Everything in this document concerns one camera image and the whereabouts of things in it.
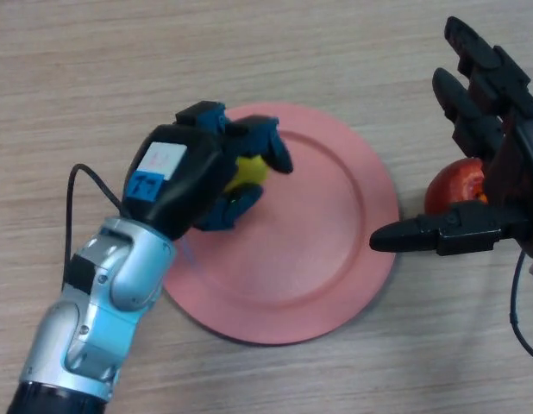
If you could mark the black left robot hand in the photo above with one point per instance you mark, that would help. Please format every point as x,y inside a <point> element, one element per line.
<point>180,181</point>

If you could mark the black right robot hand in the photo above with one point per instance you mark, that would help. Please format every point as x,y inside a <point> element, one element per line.
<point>508,172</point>

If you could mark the yellow starfruit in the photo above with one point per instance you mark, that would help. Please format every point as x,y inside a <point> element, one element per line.
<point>249,170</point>

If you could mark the pink round plate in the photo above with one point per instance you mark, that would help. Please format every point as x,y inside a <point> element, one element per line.
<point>301,241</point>

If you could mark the red apple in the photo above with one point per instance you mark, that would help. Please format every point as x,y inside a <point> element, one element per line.
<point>449,187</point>

